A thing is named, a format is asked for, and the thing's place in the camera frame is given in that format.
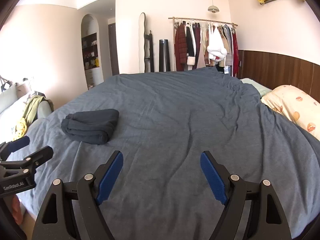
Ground dark navy fleece pants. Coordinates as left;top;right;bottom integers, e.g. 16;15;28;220
61;109;119;145

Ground person's left hand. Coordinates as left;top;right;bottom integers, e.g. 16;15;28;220
4;195;24;226

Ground grey armchair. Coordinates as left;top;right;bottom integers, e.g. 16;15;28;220
1;83;50;142

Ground floral peach pillow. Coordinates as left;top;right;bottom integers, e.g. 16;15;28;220
261;85;320;139

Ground pale green pillow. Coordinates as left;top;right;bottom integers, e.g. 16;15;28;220
241;78;272;97

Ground blue-grey bed duvet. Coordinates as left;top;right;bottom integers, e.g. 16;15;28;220
10;68;319;239

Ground wooden headboard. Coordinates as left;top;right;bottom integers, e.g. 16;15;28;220
239;50;320;101

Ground black tall cylinder stand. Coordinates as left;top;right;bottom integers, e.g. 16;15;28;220
159;39;171;72

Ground clothes rack with garments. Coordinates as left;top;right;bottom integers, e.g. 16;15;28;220
169;17;240;77

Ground hanging pendant lamp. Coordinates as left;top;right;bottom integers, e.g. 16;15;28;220
207;0;220;14

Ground built-in wall shelf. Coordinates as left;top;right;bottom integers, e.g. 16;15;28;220
81;14;104;89

